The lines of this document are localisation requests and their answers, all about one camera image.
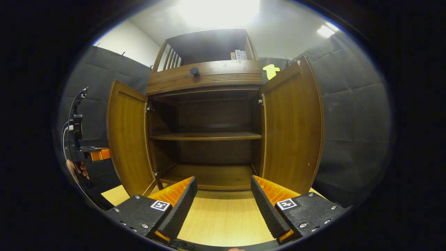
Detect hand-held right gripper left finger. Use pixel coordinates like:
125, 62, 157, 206
105, 176, 198, 243

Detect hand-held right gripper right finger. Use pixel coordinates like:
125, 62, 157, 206
251, 175, 352, 244

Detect wooden shoe cabinet door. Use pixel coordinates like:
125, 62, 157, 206
106, 80, 157, 197
260, 56, 324, 195

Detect wooden double-door shoe cabinet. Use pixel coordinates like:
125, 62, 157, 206
106, 29, 324, 197

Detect wooden cabinet inner shelf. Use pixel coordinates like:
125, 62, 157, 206
149, 132, 262, 141

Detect wooden cabinet drawer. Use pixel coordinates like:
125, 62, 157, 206
146, 60, 263, 96

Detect large ceiling light panel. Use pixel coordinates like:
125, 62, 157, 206
178, 0, 261, 28

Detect small ceiling light panel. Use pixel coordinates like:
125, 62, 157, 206
316, 23, 340, 38

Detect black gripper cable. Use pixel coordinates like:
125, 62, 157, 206
62, 120, 75, 161

